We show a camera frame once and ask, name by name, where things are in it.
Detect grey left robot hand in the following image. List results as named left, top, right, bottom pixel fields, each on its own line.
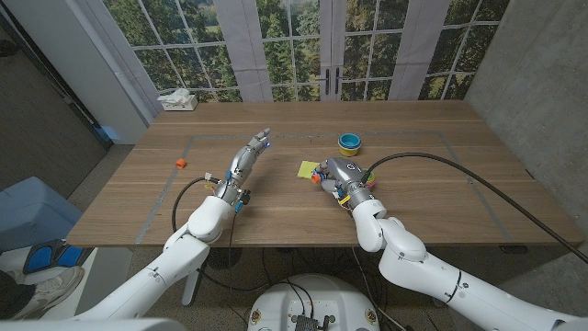
left=213, top=128, right=272, bottom=206

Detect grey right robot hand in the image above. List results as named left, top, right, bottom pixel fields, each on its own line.
left=311, top=156, right=376, bottom=211

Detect yellow sticky note pad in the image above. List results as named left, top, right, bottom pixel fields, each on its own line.
left=297, top=160, right=322, bottom=180

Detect yellow and blue toy cups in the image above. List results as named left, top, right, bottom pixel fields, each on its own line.
left=337, top=132, right=363, bottom=158

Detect grey tape outline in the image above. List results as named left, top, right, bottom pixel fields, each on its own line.
left=134, top=131, right=515, bottom=245

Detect white tissue box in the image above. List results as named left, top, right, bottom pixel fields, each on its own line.
left=156, top=87, right=199, bottom=112

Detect black round fan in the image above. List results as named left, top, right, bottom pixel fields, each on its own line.
left=205, top=246, right=243, bottom=270

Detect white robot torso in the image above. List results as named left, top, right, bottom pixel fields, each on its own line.
left=246, top=273, right=381, bottom=331

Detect printed window backdrop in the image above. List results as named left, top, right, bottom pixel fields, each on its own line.
left=75, top=0, right=511, bottom=103

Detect blue upholstered seat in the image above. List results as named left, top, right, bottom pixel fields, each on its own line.
left=0, top=176, right=84, bottom=253

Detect blue and black foot pedals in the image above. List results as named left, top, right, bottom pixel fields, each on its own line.
left=22, top=238, right=97, bottom=276

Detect white sneaker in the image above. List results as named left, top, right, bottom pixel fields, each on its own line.
left=4, top=265, right=86, bottom=321

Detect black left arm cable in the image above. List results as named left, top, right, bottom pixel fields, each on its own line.
left=171, top=177, right=270, bottom=293

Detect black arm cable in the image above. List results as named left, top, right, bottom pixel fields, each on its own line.
left=171, top=177, right=270, bottom=293
left=360, top=152, right=588, bottom=266

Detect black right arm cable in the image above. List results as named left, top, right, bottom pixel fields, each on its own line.
left=360, top=152, right=588, bottom=266

